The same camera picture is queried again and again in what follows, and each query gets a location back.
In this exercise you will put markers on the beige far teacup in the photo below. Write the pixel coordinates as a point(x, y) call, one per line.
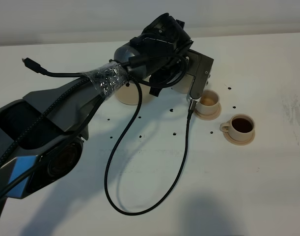
point(209, 97)

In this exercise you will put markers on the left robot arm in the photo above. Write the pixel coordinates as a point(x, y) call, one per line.
point(42, 134)

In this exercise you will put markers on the beige near teacup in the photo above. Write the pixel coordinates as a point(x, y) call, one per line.
point(239, 122)

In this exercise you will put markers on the beige teapot saucer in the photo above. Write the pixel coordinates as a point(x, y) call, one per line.
point(128, 94)

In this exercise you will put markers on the beige far cup saucer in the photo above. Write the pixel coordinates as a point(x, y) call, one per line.
point(207, 112)

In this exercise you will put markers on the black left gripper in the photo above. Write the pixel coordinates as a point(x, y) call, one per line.
point(164, 35)

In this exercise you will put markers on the beige ceramic teapot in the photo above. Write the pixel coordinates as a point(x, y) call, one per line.
point(189, 82)

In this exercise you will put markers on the beige near cup saucer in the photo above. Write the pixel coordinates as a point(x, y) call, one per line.
point(239, 138)

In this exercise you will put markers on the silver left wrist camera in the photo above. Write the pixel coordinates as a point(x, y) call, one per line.
point(199, 68)

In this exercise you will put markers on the beige cup saucer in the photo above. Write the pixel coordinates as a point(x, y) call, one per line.
point(239, 138)
point(207, 112)

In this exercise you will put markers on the beige teacup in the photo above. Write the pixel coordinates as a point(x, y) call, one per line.
point(239, 122)
point(209, 97)

